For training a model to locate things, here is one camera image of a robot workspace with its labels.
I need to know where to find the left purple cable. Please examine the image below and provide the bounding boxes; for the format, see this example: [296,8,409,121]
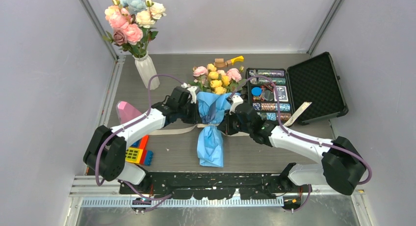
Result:
[94,74,186,212]

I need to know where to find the orange toy bar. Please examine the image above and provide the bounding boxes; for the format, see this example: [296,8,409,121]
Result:
[138,135,149,150]

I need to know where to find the pink flowers in vase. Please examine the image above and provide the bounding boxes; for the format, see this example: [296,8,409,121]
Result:
[102,0,166,58]

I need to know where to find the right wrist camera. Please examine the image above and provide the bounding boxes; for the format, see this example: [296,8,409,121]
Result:
[227,94,244,115]

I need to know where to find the blue studded toy brick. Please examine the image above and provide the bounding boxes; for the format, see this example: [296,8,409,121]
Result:
[142,150,154,166]

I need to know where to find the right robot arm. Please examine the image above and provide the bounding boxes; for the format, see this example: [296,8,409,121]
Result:
[218,103,369,196]

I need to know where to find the purple cable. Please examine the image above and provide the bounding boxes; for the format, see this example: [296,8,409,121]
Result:
[94,74,186,212]
[229,75,373,185]

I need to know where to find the blue round chip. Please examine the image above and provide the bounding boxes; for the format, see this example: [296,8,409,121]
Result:
[251,87,262,97]

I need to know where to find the cream satin ribbon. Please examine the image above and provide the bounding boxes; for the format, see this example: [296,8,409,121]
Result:
[149,101,312,136]

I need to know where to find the yellow grid toy block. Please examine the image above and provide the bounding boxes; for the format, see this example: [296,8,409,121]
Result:
[125,147,143,164]

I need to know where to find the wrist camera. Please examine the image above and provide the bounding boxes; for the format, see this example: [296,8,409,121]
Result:
[227,94,244,115]
[181,83,200,104]

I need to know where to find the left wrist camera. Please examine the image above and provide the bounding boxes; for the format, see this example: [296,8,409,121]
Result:
[181,83,200,104]

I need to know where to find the white ribbed vase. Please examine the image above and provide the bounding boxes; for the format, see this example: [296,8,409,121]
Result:
[133,53,160,90]

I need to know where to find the playing card deck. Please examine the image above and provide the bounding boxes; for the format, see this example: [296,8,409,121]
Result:
[273,86,289,102]

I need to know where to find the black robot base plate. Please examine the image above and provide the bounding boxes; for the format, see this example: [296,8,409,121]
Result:
[119,172,308,200]

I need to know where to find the black poker chip case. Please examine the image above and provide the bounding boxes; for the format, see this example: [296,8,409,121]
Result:
[243,52,349,126]

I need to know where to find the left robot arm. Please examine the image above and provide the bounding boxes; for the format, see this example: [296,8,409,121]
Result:
[83,86,199,194]

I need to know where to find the blue paper bouquet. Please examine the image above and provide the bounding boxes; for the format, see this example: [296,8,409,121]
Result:
[191,64,243,168]

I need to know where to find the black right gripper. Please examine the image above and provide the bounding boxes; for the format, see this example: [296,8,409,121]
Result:
[218,108,252,136]

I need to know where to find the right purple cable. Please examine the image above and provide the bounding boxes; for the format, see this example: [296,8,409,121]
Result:
[229,75,373,185]

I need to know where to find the yellow wooden arch block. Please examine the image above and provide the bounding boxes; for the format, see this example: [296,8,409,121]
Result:
[229,55,244,65]

